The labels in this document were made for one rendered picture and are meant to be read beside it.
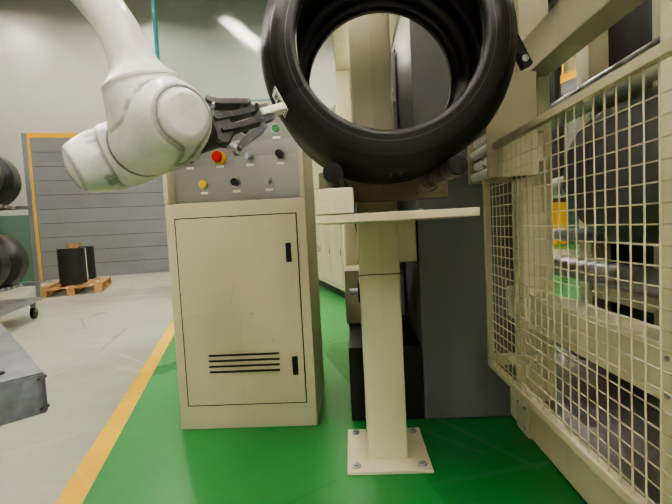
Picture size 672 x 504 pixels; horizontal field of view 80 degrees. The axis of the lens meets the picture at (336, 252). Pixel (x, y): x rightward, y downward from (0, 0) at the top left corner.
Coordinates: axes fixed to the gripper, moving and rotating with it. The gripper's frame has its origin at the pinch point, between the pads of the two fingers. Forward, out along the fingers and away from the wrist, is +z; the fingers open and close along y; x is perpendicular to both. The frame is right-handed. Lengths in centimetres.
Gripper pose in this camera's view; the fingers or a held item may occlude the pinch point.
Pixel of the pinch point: (270, 111)
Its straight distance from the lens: 93.8
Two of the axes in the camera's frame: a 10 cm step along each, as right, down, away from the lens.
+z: 6.5, -4.4, 6.2
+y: 5.4, 8.4, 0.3
